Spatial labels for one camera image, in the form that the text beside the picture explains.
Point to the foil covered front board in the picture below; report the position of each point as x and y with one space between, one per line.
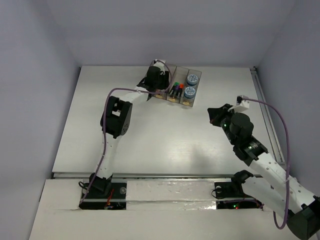
170 195

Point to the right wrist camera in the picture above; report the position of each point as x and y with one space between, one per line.
242 102

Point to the purple highlighter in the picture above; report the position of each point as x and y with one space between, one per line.
176 90

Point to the green highlighter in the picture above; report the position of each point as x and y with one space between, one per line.
172 89

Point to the clear drawer bin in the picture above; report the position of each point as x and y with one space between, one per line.
190 102
180 75
160 95

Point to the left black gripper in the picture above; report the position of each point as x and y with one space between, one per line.
152 88

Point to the orange highlighter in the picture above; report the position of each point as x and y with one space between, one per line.
180 90

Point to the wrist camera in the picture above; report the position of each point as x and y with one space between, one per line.
160 63
242 102

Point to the right aluminium rail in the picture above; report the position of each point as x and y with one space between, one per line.
275 147

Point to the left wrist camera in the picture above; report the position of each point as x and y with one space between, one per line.
160 63

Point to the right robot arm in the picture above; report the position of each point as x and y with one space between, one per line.
299 207

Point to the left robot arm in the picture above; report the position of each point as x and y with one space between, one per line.
115 122

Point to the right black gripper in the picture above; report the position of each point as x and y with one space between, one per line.
215 113

